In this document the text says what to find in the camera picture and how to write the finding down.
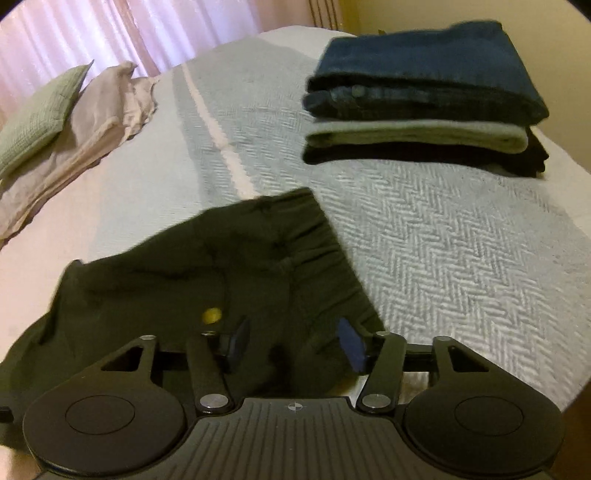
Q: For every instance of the pink sheer curtain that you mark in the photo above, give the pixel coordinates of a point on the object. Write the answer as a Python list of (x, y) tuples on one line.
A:
[(115, 32)]

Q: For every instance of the green cushion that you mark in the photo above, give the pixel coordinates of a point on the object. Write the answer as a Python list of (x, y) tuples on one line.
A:
[(41, 120)]

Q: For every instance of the dark green shorts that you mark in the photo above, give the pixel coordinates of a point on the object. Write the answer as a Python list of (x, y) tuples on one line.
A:
[(161, 277)]

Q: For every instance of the folded grey garment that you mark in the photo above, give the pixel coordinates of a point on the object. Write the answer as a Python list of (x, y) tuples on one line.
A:
[(415, 134)]

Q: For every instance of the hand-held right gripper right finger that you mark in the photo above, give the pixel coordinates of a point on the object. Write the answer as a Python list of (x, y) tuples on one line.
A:
[(351, 347)]

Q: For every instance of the folded blue jeans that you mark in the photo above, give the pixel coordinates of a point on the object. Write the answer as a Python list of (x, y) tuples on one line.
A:
[(425, 64)]

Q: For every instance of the folded black garment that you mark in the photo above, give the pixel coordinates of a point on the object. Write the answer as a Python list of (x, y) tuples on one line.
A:
[(415, 157)]

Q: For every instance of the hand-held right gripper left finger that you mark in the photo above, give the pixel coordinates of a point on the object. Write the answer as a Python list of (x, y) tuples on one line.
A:
[(238, 345)]

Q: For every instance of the beige pillow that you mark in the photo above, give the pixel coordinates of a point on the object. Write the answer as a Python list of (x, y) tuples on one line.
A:
[(92, 129)]

